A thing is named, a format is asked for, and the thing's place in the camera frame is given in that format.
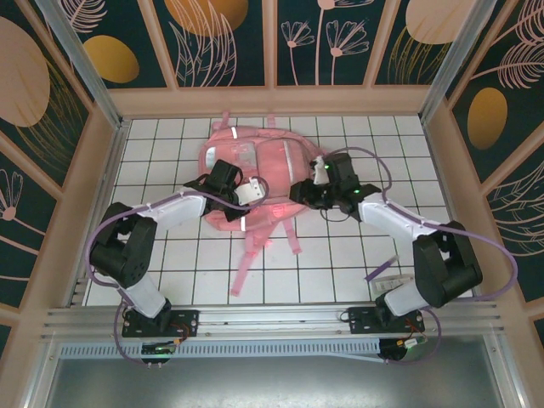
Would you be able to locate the pink backpack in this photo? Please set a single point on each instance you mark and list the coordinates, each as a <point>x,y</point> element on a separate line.
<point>272,157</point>

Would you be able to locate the purple pen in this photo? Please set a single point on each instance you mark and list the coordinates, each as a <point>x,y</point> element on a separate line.
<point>378,271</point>

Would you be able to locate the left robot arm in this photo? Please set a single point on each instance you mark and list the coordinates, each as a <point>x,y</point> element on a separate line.
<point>170,210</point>

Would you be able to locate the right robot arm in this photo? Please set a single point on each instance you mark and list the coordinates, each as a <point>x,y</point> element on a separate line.
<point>446,263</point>

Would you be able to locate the small controller board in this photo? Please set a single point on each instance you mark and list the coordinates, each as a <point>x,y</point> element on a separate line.
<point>157,348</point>
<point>404,344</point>

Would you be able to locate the grey metal sheet panel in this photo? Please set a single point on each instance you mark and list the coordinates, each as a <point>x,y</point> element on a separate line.
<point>272,382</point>

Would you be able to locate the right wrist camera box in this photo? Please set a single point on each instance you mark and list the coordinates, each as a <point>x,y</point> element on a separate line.
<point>319,172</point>

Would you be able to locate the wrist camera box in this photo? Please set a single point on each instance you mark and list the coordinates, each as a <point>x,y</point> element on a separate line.
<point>319,172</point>
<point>251,192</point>

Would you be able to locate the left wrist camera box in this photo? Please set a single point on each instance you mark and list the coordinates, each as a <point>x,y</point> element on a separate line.
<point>251,192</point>

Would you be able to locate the aluminium side rail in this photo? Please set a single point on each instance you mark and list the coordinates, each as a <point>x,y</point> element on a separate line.
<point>106,183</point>

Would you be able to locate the aluminium mounting rail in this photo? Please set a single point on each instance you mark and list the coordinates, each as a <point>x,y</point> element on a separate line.
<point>276,319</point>

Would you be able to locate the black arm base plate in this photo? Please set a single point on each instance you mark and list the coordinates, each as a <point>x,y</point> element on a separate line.
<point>361,325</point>
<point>136,329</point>

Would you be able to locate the aluminium frame post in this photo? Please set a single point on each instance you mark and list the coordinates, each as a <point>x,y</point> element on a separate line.
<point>451,64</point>
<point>90,72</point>

